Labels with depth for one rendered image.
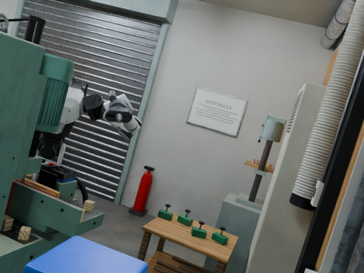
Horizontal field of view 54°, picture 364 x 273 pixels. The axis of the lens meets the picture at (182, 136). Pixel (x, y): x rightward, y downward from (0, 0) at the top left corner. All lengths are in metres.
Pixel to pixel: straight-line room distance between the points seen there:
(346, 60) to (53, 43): 3.88
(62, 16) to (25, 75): 3.87
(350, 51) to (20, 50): 1.66
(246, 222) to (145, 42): 2.52
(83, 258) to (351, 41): 1.88
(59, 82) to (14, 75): 0.27
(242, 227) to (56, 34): 3.45
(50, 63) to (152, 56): 3.10
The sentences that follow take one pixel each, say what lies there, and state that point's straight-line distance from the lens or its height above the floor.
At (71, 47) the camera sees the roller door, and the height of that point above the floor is 1.77.
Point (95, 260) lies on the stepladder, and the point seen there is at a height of 1.16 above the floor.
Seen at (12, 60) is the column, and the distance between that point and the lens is 1.30.
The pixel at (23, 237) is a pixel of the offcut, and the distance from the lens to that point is 1.53.
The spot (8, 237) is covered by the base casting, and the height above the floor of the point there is 0.80.
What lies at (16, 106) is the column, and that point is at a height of 1.29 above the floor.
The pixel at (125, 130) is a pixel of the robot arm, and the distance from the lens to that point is 2.04.
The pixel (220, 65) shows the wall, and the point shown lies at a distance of 4.36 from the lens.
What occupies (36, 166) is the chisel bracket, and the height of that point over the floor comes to 1.03.
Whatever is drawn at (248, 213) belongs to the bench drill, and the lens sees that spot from 3.37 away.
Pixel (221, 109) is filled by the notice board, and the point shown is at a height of 1.52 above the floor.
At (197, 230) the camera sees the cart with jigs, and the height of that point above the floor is 0.58.
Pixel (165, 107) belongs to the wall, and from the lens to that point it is 4.44.
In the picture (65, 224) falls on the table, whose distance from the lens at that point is 1.52.
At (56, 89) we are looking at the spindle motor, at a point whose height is 1.38.
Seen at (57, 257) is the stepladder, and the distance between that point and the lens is 0.66.
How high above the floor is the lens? 1.46
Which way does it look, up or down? 5 degrees down
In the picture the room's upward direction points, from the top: 16 degrees clockwise
